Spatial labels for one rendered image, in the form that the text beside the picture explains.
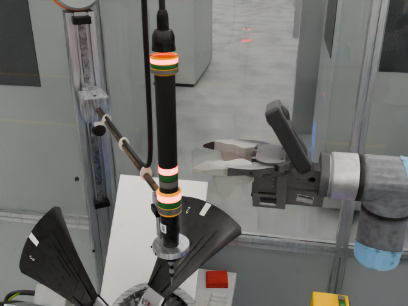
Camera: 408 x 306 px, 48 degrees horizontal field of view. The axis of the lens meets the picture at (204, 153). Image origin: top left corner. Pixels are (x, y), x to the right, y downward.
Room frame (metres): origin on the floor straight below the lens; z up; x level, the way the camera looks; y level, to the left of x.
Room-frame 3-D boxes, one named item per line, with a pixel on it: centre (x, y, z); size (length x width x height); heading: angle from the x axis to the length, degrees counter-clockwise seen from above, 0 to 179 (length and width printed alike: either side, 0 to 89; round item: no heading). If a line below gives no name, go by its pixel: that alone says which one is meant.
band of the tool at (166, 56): (0.70, 0.06, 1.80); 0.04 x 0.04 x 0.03
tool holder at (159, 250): (0.71, 0.07, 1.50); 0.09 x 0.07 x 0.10; 25
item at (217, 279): (1.31, -0.05, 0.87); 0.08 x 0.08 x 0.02; 0
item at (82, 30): (1.32, 0.35, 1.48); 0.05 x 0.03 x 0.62; 115
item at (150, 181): (0.98, 0.19, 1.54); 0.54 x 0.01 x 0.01; 25
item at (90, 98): (1.27, 0.32, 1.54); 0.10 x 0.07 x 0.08; 25
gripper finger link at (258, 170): (0.63, -0.08, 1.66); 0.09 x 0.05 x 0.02; 101
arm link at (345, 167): (0.64, -0.22, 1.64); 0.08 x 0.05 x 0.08; 170
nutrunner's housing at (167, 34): (0.70, 0.06, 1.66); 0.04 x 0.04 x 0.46
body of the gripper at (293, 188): (0.65, -0.14, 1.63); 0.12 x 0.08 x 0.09; 80
